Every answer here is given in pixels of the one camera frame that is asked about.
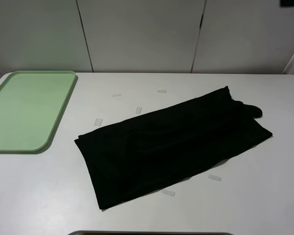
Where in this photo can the black short sleeve shirt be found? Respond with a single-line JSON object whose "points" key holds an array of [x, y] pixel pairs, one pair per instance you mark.
{"points": [[141, 155]]}

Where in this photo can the light green plastic tray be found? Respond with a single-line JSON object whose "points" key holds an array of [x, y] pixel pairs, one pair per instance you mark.
{"points": [[31, 106]]}

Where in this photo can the clear tape strip middle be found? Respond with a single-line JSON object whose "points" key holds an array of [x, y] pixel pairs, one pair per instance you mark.
{"points": [[138, 110]]}

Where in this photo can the clear tape strip left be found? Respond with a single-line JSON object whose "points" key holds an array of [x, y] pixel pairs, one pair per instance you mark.
{"points": [[98, 122]]}

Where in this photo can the clear tape strip near centre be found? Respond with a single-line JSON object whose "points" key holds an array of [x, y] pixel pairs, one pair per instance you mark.
{"points": [[169, 193]]}

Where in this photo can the clear tape strip near right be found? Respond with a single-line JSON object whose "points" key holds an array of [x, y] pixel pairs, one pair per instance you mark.
{"points": [[213, 177]]}

